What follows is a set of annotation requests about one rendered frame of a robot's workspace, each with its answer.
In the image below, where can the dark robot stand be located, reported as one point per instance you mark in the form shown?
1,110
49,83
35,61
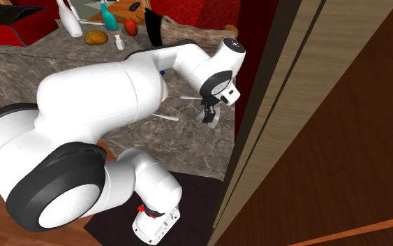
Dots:
196,204

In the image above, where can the yellow-brown potato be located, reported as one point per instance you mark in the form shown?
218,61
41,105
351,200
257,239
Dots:
96,37

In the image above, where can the wooden table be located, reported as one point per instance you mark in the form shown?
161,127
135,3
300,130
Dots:
124,12

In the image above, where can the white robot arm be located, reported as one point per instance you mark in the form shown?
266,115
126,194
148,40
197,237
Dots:
87,98

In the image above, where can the orange round fruit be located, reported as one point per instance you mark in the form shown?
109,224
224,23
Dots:
232,30

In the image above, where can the white knife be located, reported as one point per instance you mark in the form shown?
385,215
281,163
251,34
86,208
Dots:
191,98

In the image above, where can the red open box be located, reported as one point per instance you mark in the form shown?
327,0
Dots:
22,29

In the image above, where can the white bottle-shaped vase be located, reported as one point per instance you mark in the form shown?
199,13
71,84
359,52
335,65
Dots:
71,20

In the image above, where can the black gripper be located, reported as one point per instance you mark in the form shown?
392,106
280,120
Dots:
209,102

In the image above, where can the brown wooden door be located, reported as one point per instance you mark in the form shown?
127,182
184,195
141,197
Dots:
335,136

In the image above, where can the grey metal kitchen tool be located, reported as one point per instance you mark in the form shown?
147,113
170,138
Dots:
217,119

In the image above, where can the small white bottle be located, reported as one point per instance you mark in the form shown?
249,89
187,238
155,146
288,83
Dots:
119,42

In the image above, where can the brown log with black end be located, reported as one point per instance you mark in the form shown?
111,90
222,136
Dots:
189,34

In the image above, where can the white thin utensil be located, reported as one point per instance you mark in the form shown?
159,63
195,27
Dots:
90,23

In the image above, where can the red apple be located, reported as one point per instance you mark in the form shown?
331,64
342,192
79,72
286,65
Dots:
131,27

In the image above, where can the teal bottle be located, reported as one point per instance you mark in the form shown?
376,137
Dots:
109,19

